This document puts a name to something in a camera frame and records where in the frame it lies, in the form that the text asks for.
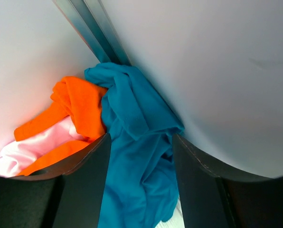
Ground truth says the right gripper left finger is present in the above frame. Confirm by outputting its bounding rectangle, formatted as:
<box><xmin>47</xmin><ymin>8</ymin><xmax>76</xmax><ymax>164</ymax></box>
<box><xmin>0</xmin><ymin>134</ymin><xmax>111</xmax><ymax>228</ymax></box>

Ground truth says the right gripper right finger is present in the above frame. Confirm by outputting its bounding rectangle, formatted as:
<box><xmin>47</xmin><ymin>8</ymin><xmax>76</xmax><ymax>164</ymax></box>
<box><xmin>172</xmin><ymin>134</ymin><xmax>283</xmax><ymax>228</ymax></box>

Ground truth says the teal blue t shirt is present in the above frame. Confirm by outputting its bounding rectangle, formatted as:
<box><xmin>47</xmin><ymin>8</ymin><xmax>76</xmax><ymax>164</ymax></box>
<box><xmin>85</xmin><ymin>63</ymin><xmax>184</xmax><ymax>228</ymax></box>

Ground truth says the pink t shirt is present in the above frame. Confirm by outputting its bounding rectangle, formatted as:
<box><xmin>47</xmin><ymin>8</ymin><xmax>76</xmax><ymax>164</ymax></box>
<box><xmin>0</xmin><ymin>116</ymin><xmax>84</xmax><ymax>178</ymax></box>

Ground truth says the orange t shirt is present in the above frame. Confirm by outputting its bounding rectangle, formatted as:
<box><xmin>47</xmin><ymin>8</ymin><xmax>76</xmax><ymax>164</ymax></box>
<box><xmin>14</xmin><ymin>76</ymin><xmax>107</xmax><ymax>176</ymax></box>

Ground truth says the right aluminium corner post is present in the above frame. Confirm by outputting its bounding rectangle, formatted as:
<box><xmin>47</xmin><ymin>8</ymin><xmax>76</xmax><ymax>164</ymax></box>
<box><xmin>54</xmin><ymin>0</ymin><xmax>131</xmax><ymax>66</ymax></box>

